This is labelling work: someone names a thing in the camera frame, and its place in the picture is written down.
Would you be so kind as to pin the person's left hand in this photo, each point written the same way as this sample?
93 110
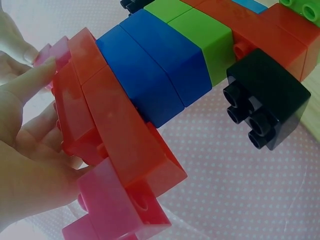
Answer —
27 170

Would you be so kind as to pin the multicoloured toy brick structure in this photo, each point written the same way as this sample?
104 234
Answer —
150 75

